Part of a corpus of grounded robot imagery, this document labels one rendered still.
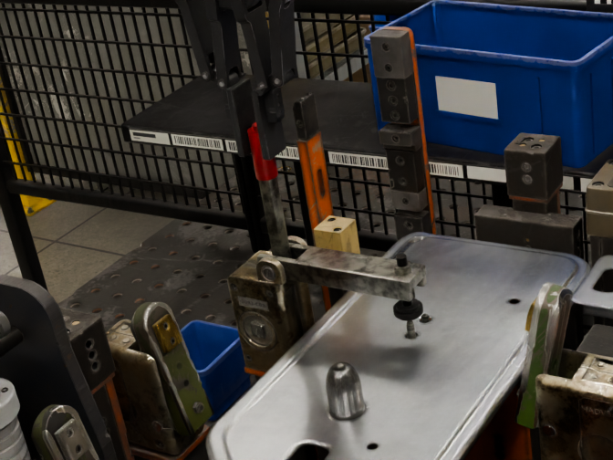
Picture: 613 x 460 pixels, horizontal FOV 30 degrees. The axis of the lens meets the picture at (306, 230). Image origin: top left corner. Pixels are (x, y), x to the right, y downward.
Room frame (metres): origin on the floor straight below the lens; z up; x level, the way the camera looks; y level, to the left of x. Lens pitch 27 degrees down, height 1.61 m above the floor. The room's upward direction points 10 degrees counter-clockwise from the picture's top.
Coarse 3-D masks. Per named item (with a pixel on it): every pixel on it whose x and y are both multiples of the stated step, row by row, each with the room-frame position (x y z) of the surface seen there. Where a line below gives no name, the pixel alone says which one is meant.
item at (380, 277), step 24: (288, 264) 1.00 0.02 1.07; (312, 264) 0.99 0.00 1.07; (336, 264) 0.98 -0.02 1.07; (360, 264) 0.97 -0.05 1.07; (384, 264) 0.96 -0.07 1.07; (408, 264) 0.94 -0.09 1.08; (360, 288) 0.95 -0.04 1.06; (384, 288) 0.94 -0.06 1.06; (408, 288) 0.92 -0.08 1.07; (408, 312) 0.93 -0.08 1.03
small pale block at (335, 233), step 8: (328, 216) 1.10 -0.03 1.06; (336, 216) 1.10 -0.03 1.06; (320, 224) 1.09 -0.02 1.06; (328, 224) 1.08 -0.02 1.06; (336, 224) 1.08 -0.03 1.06; (344, 224) 1.08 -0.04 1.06; (352, 224) 1.08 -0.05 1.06; (320, 232) 1.07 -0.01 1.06; (328, 232) 1.07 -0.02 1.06; (336, 232) 1.06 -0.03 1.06; (344, 232) 1.06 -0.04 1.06; (352, 232) 1.08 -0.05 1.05; (320, 240) 1.07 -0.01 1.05; (328, 240) 1.07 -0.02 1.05; (336, 240) 1.06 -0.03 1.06; (344, 240) 1.06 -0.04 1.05; (352, 240) 1.08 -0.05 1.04; (328, 248) 1.07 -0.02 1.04; (336, 248) 1.06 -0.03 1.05; (344, 248) 1.06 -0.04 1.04; (352, 248) 1.07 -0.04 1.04; (328, 288) 1.08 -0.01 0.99; (336, 288) 1.07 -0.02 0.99; (336, 296) 1.07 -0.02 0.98
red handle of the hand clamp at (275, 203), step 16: (256, 128) 1.02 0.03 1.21; (256, 144) 1.02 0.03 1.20; (256, 160) 1.02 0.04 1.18; (272, 160) 1.02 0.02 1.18; (256, 176) 1.02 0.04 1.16; (272, 176) 1.02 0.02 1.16; (272, 192) 1.02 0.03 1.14; (272, 208) 1.02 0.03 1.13; (272, 224) 1.02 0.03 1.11; (272, 240) 1.02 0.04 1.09; (288, 256) 1.02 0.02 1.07
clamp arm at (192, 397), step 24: (144, 312) 0.89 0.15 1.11; (168, 312) 0.90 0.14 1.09; (144, 336) 0.88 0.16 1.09; (168, 336) 0.88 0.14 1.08; (168, 360) 0.88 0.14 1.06; (168, 384) 0.87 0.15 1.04; (192, 384) 0.89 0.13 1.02; (168, 408) 0.88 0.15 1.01; (192, 408) 0.88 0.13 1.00; (192, 432) 0.87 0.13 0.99
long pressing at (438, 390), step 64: (384, 256) 1.10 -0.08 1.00; (448, 256) 1.08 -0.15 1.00; (512, 256) 1.06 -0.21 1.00; (576, 256) 1.04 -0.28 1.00; (320, 320) 0.99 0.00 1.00; (384, 320) 0.98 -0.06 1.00; (448, 320) 0.96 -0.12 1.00; (512, 320) 0.94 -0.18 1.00; (256, 384) 0.90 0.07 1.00; (320, 384) 0.89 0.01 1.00; (384, 384) 0.87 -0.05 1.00; (448, 384) 0.85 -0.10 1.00; (512, 384) 0.84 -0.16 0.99; (256, 448) 0.81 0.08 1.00; (384, 448) 0.78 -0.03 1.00; (448, 448) 0.77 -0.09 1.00
